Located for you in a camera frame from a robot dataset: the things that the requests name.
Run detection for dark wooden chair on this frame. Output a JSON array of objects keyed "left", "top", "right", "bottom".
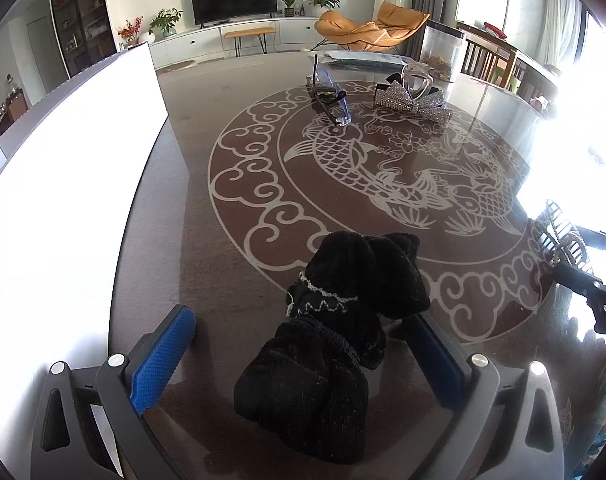
[{"left": 457, "top": 22, "right": 518, "bottom": 91}]

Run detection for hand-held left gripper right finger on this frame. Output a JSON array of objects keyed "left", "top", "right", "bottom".
[{"left": 405, "top": 312, "right": 566, "bottom": 480}]

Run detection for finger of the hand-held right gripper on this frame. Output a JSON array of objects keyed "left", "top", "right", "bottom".
[
  {"left": 553, "top": 261, "right": 606, "bottom": 307},
  {"left": 577, "top": 227, "right": 606, "bottom": 252}
]

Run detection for dark glass display cabinet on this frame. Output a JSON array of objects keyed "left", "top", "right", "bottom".
[{"left": 49, "top": 0, "right": 118, "bottom": 78}]

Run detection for clear plastic hair clip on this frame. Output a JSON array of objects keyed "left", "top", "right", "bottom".
[{"left": 402, "top": 62, "right": 434, "bottom": 96}]

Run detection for orange rocking chair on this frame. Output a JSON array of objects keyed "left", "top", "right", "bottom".
[{"left": 314, "top": 2, "right": 431, "bottom": 53}]

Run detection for clear jar with black lid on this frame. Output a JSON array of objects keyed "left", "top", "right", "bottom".
[{"left": 418, "top": 20, "right": 466, "bottom": 83}]

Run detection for blue frame glasses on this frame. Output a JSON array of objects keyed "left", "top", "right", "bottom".
[{"left": 307, "top": 54, "right": 352, "bottom": 127}]

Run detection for plastic wrapped booklet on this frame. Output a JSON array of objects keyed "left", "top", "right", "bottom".
[{"left": 315, "top": 50, "right": 408, "bottom": 72}]

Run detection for green potted plant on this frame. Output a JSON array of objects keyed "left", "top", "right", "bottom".
[{"left": 148, "top": 8, "right": 184, "bottom": 38}]

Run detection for white cardboard box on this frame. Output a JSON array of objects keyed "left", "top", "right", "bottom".
[{"left": 0, "top": 42, "right": 170, "bottom": 480}]

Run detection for black fuzzy socks bundle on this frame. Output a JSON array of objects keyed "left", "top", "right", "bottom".
[{"left": 234, "top": 230, "right": 432, "bottom": 466}]

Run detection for white tv cabinet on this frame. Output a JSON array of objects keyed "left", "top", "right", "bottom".
[{"left": 148, "top": 16, "right": 328, "bottom": 68}]

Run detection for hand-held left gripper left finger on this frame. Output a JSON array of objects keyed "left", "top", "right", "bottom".
[{"left": 30, "top": 304, "right": 198, "bottom": 480}]

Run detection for wooden dining set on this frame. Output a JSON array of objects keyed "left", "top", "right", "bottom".
[{"left": 0, "top": 87, "right": 28, "bottom": 151}]

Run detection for red flower arrangement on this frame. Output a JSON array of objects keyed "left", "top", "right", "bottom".
[{"left": 118, "top": 17, "right": 144, "bottom": 46}]

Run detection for silver rhinestone bow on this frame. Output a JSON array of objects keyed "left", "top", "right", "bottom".
[{"left": 373, "top": 80, "right": 454, "bottom": 123}]

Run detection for orange bench with black legs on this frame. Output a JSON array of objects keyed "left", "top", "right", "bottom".
[{"left": 224, "top": 26, "right": 276, "bottom": 57}]

